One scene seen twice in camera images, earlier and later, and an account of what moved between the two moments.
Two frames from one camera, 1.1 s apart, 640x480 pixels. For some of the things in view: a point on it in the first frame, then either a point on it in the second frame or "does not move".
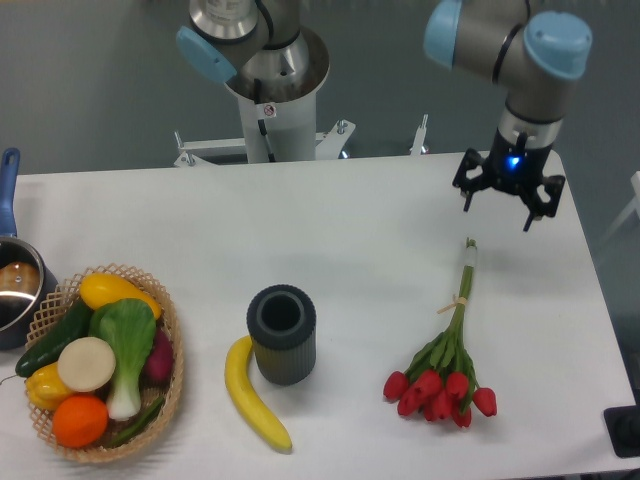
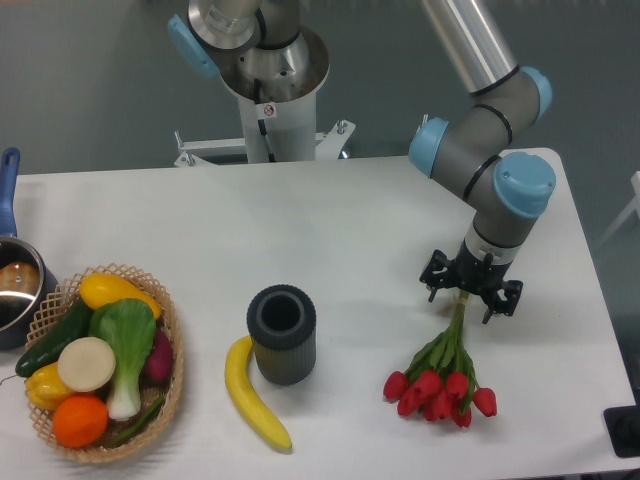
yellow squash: [98, 289] does not move
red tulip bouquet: [441, 381] does not move
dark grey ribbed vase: [282, 323] does not move
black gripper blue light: [511, 163] -> [469, 273]
